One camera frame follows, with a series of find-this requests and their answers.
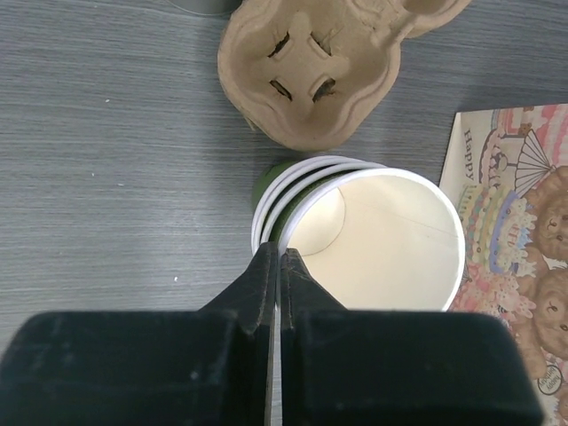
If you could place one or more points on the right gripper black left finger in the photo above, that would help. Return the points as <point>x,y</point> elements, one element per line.
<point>212,366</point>

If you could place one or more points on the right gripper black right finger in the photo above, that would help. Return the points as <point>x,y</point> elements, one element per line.
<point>346,367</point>

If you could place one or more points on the stacked green paper cups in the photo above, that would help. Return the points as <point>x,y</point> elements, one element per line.
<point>282,186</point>

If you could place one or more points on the bear print paper bag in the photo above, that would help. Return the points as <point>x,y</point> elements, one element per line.
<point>506,174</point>

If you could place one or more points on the brown pulp cup carrier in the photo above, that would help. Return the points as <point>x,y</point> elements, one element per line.
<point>308,73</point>

